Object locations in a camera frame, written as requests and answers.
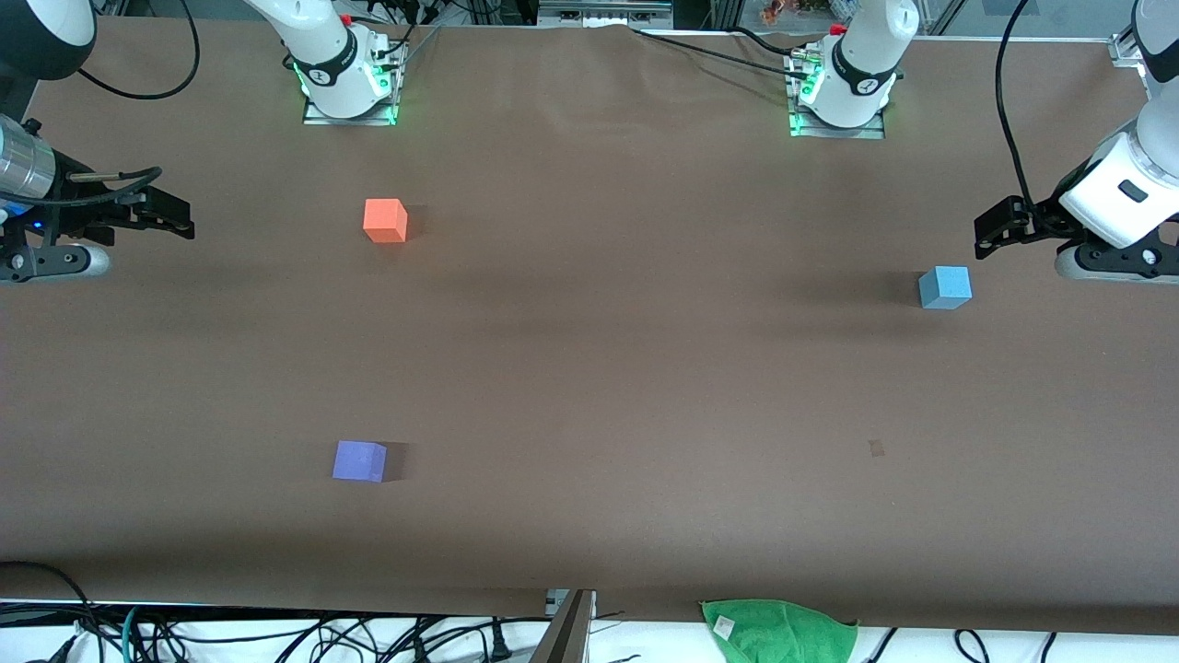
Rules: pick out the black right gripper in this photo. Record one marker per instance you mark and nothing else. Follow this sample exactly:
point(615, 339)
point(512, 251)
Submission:
point(75, 203)

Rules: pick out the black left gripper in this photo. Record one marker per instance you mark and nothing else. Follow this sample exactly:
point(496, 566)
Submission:
point(1041, 221)

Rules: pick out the blue foam block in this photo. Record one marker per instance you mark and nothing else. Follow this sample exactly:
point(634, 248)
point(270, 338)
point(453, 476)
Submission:
point(944, 287)

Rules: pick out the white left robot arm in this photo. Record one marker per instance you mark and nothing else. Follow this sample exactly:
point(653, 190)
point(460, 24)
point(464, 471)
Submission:
point(866, 55)

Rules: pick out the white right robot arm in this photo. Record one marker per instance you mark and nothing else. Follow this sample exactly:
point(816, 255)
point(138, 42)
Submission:
point(322, 46)

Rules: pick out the orange foam block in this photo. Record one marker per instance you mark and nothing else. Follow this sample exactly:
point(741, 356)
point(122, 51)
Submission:
point(384, 221)

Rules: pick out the purple foam block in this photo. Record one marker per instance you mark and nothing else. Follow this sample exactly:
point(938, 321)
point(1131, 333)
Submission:
point(359, 460)

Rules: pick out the brown table cover sheet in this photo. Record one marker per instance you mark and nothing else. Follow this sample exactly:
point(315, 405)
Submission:
point(645, 414)

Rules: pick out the green cloth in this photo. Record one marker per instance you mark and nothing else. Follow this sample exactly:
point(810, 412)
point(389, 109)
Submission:
point(783, 635)

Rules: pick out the black power plug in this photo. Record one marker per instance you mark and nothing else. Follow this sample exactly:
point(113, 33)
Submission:
point(500, 646)

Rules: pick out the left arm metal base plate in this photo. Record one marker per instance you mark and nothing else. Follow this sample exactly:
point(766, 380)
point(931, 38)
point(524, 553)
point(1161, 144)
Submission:
point(870, 131)

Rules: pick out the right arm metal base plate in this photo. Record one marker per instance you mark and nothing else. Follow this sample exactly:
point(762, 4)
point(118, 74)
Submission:
point(318, 118)

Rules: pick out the aluminium frame profile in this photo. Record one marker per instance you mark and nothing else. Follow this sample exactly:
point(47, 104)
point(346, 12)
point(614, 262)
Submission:
point(1126, 48)

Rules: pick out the silver metal rail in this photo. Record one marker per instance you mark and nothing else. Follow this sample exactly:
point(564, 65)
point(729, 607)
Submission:
point(603, 11)

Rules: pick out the grey metal post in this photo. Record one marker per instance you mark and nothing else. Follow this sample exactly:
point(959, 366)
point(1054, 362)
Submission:
point(566, 635)

